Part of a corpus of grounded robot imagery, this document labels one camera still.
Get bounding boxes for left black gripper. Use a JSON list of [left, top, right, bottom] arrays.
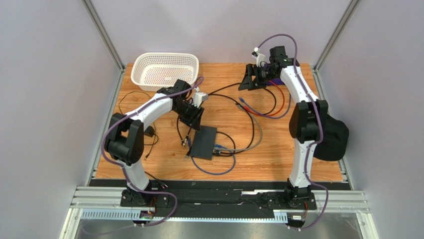
[[173, 102, 205, 132]]

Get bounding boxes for aluminium frame rail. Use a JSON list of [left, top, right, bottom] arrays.
[[60, 180, 378, 239]]

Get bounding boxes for red ethernet cable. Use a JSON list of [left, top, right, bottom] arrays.
[[241, 80, 286, 118]]

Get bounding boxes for black power cord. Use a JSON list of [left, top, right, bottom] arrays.
[[117, 90, 170, 188]]

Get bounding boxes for white plastic basket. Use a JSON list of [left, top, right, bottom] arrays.
[[130, 52, 200, 92]]

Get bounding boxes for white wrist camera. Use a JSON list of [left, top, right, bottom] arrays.
[[251, 47, 266, 67], [192, 92, 209, 108]]

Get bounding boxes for black power adapter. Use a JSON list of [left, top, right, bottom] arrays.
[[143, 126, 155, 137]]

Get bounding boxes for black network switch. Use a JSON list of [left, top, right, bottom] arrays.
[[190, 125, 217, 160]]

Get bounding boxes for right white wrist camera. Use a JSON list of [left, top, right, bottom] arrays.
[[251, 47, 266, 67]]

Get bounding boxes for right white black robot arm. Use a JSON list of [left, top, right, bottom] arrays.
[[238, 46, 328, 208]]

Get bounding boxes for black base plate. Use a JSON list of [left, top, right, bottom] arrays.
[[120, 180, 317, 219]]

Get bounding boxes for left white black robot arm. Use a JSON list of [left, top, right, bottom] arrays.
[[101, 77, 206, 206]]

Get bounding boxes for black bucket hat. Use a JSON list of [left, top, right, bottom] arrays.
[[314, 115, 349, 161]]

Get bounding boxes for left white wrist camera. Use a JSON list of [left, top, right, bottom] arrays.
[[192, 92, 209, 108]]

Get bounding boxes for grey ethernet cable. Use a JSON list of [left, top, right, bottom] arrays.
[[213, 103, 264, 154]]

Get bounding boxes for purple cloth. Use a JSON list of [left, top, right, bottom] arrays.
[[266, 78, 284, 86]]

